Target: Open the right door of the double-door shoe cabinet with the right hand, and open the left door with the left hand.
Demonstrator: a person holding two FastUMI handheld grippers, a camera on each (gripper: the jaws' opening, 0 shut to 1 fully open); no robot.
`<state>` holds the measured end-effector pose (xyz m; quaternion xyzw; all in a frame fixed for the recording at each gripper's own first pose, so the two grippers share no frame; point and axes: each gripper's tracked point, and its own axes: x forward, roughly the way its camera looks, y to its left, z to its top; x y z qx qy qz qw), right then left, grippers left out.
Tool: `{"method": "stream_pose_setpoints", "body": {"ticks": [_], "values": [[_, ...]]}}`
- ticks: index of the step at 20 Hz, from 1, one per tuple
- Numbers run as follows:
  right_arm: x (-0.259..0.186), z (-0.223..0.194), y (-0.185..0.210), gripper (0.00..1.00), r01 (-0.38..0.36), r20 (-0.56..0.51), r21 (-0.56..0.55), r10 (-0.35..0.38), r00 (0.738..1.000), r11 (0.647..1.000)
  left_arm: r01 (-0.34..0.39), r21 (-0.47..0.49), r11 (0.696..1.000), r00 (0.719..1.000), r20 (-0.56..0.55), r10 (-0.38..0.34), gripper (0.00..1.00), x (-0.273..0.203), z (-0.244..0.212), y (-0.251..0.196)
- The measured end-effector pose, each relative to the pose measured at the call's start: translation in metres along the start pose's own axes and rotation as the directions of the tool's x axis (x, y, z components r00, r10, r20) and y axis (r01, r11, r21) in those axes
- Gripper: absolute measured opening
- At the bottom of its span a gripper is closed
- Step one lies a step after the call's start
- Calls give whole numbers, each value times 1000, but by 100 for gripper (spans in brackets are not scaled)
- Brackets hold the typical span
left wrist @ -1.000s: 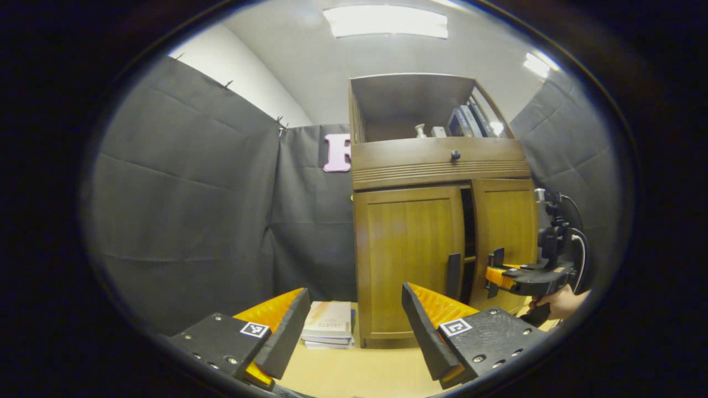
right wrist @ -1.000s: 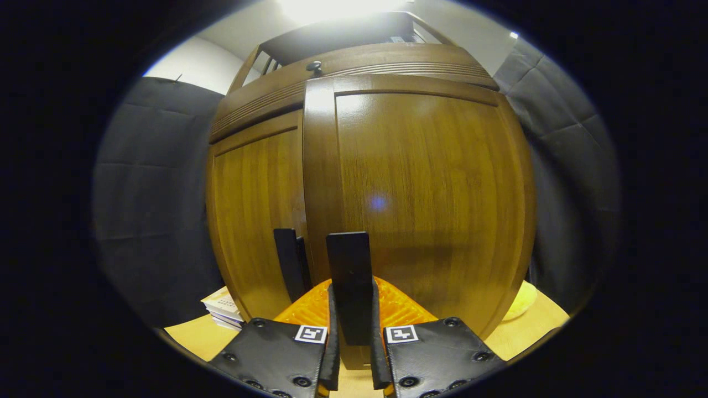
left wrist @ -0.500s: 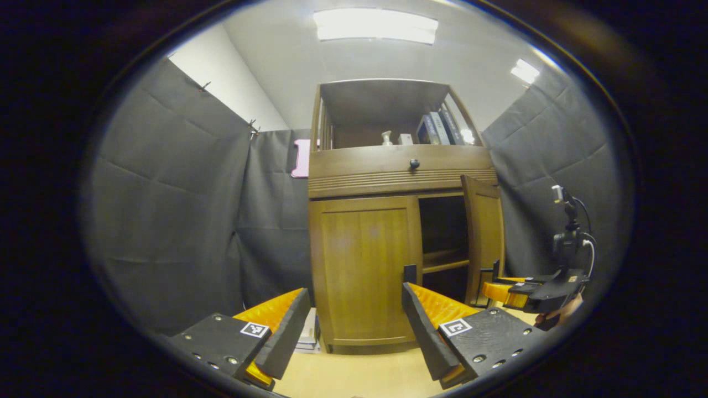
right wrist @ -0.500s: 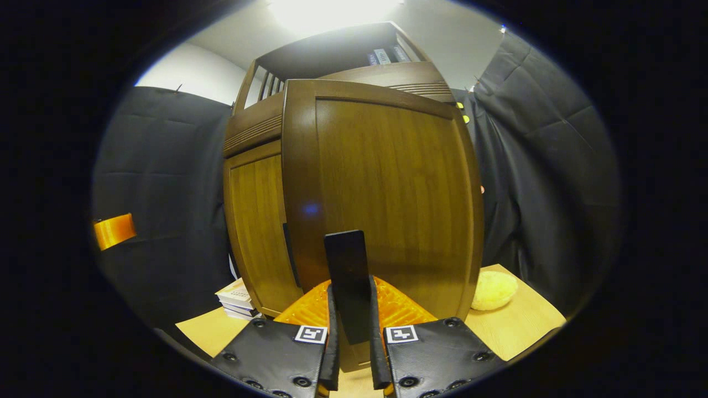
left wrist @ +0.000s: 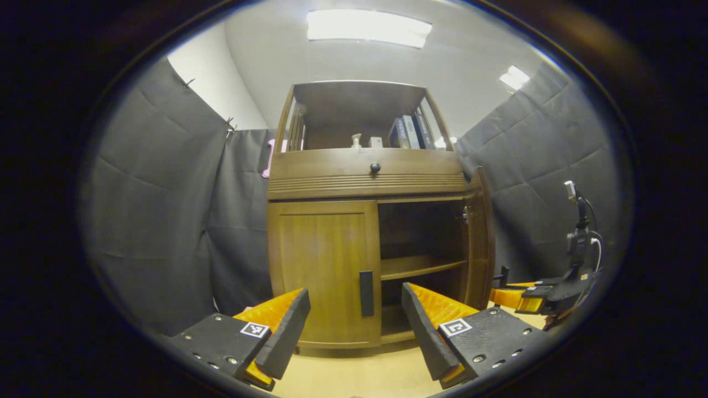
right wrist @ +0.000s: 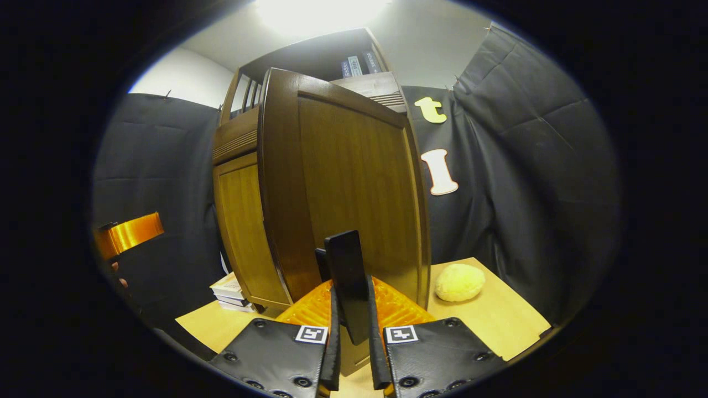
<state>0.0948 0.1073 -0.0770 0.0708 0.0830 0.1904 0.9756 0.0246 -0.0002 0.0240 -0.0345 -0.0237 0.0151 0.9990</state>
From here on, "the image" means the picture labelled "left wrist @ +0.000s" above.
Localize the grey book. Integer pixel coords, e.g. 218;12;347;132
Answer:
401;114;421;149

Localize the black backdrop cloth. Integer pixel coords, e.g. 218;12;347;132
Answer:
83;55;620;338

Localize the wooden shoe cabinet door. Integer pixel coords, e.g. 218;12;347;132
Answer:
464;167;497;311
268;200;382;349

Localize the large rectangular ceiling light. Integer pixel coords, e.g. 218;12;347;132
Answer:
307;9;433;49

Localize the wooden double-door shoe cabinet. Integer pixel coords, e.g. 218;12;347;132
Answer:
267;80;497;350

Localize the wooden cabinet inner shelf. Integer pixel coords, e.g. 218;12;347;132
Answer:
379;254;468;281

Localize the dark blue book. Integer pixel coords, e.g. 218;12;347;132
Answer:
389;118;410;149
412;111;435;150

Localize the small ceiling light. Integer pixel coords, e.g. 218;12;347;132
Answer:
499;65;530;91

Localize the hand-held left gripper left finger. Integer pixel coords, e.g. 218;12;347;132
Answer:
166;287;311;392

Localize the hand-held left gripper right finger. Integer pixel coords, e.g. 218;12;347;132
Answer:
401;282;545;390

